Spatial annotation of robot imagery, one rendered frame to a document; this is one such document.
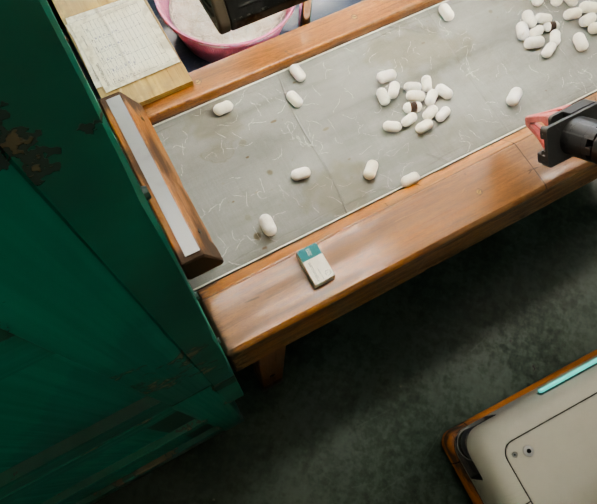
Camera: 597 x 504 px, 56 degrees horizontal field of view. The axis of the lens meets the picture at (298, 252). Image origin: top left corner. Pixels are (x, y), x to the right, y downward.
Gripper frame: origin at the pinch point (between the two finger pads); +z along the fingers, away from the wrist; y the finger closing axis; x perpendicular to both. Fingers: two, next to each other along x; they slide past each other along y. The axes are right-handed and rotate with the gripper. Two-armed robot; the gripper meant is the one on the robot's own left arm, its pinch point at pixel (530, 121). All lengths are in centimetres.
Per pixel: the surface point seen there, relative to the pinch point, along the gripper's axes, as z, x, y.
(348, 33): 28.2, -16.7, 14.2
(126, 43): 38, -27, 51
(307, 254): 0.5, 3.9, 41.7
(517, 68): 15.4, -2.2, -11.1
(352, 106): 20.2, -6.8, 20.4
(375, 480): 21, 90, 40
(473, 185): 0.9, 6.7, 11.3
